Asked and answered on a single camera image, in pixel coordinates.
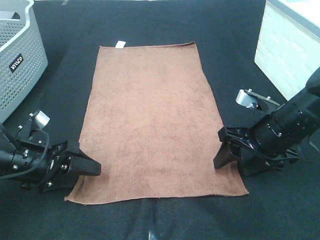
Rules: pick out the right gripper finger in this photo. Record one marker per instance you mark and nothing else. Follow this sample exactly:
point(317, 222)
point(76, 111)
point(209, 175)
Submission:
point(227, 153)
point(251, 164)

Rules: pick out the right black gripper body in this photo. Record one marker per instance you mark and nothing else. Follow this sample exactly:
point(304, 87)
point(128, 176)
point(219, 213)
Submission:
point(264, 139)

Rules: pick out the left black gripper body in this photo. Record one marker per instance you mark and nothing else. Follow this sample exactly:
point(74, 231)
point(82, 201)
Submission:
point(40, 161)

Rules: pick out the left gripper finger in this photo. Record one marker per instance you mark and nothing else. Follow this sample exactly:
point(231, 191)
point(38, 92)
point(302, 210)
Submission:
point(61, 181)
point(80, 164)

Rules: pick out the brown terry towel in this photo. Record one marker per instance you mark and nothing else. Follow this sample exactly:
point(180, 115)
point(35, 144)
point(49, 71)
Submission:
point(152, 123)

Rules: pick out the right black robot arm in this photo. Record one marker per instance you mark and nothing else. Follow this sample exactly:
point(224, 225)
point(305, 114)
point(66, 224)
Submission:
point(300, 116)

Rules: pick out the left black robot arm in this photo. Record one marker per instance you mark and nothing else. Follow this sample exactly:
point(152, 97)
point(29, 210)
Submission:
point(10, 153)

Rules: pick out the black table cloth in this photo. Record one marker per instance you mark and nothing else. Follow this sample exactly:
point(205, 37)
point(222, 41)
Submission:
point(281, 205)

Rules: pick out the pale green woven basket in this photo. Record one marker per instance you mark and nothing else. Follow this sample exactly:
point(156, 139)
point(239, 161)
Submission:
point(288, 46)

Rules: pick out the grey perforated plastic basket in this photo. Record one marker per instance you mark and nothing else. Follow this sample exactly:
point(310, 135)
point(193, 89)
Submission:
point(23, 59)

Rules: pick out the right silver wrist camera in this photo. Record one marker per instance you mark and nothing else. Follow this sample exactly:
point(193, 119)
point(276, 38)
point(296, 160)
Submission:
point(251, 100)

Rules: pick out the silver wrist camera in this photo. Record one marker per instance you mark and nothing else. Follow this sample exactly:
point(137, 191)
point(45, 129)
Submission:
point(39, 118)
point(251, 100)

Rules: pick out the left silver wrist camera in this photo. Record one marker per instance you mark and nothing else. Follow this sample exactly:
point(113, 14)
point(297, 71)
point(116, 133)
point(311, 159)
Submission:
point(39, 118)

